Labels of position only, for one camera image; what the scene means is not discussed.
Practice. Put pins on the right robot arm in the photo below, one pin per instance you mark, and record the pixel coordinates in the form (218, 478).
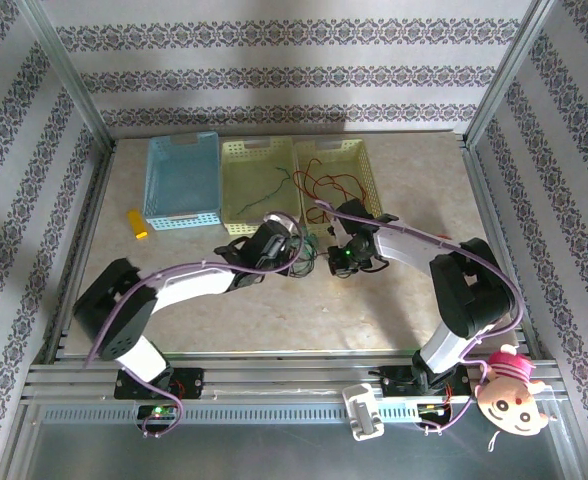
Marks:
(409, 247)

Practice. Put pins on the yellow plastic basket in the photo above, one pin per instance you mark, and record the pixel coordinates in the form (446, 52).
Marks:
(254, 185)
(369, 175)

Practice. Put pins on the red patterned round roll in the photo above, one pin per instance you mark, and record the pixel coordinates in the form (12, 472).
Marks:
(444, 235)

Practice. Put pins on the blue plastic basket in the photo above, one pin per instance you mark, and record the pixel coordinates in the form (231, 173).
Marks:
(183, 180)

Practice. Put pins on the small yellow block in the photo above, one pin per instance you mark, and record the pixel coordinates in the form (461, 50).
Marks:
(137, 225)

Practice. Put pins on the small controller circuit board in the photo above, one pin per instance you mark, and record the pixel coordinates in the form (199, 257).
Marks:
(431, 410)
(156, 411)

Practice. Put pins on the pink plush toy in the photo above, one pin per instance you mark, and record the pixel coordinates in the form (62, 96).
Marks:
(506, 400)

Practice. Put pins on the aluminium frame cross rail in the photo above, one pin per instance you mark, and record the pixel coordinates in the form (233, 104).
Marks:
(284, 375)

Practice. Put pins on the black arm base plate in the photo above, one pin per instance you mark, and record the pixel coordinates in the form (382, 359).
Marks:
(394, 382)
(191, 382)

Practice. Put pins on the white plastic camera clamp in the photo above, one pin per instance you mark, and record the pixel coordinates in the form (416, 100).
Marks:
(364, 412)

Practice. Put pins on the aluminium frame post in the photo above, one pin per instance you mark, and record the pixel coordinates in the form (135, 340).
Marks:
(509, 70)
(64, 70)

